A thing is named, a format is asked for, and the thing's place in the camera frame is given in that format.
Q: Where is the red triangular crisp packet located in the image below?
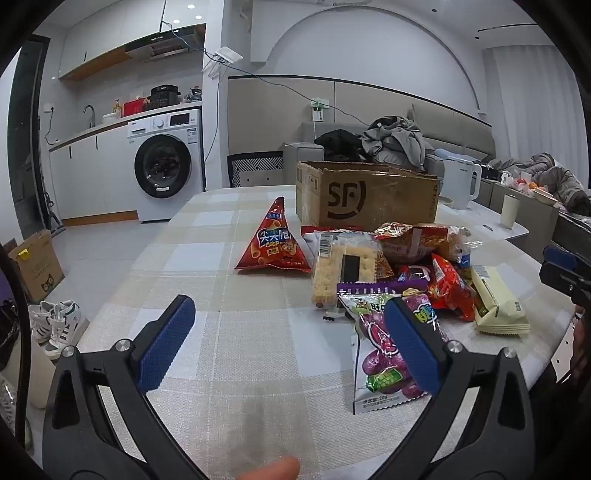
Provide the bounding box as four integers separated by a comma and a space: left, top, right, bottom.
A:
235, 197, 312, 274

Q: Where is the white green wall charger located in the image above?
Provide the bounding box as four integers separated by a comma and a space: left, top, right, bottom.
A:
308, 97, 331, 122

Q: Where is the purple grape candy packet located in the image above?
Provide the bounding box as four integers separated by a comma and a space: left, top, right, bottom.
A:
337, 279, 451, 416

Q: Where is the black jacket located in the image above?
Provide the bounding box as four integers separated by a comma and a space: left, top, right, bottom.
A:
315, 129, 365, 162

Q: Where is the white electric kettle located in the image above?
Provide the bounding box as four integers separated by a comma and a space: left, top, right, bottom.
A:
442, 158, 482, 210

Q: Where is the grey blanket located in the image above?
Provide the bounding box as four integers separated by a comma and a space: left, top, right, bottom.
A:
485, 152, 591, 214

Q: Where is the grey clothes pile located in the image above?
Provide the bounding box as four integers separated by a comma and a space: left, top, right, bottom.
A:
360, 115, 435, 168

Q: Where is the clear bread packet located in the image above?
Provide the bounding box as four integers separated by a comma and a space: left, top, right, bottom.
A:
445, 226, 484, 269

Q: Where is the grey sofa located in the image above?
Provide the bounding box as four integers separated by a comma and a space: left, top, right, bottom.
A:
283, 105, 497, 188

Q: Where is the printed cardboard box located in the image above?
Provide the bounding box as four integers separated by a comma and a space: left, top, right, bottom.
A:
8, 231, 65, 303

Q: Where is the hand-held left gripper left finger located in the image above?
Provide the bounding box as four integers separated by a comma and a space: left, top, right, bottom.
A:
42, 295, 208, 480

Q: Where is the white washing machine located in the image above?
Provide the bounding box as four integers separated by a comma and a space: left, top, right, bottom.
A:
128, 109, 205, 223

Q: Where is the person's left hand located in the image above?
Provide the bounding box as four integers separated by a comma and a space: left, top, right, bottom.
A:
238, 457, 300, 480

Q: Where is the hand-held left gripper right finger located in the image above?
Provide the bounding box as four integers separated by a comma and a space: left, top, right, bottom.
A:
369, 296, 550, 480

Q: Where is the white power strip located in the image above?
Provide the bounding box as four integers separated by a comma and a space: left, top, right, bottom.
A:
202, 46, 243, 78

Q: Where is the white base cabinet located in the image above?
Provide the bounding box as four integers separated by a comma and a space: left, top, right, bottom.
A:
48, 126, 139, 227

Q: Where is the white wall cabinet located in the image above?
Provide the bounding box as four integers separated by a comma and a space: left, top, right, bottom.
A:
58, 0, 207, 82

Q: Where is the red snack packet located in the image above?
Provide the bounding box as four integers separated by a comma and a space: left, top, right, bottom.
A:
427, 254, 476, 322

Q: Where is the white cup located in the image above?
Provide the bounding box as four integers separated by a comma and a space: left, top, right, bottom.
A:
501, 194, 522, 230

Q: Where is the black rice cooker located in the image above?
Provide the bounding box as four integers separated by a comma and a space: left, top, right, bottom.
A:
150, 85, 182, 112

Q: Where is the clear cracker packet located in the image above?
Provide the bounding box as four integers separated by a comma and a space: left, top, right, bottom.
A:
311, 231, 395, 311

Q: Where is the brown cardboard box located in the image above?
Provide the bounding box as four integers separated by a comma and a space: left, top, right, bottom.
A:
295, 161, 439, 232

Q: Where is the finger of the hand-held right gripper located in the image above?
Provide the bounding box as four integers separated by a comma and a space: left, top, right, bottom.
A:
539, 261, 591, 306
542, 246, 591, 278

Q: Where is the white green sneaker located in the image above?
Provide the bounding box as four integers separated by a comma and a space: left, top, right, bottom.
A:
28, 301, 63, 344
44, 300, 89, 361

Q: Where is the range hood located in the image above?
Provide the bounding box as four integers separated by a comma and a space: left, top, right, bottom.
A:
126, 31, 197, 62

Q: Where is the pale yellow snack packet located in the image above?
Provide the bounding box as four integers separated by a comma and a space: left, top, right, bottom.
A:
470, 265, 532, 334

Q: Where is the black white patterned cushion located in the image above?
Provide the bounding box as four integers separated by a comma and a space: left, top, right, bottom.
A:
227, 152, 284, 188

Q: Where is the white curtain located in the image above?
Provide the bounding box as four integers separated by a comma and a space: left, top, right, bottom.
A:
482, 44, 578, 162

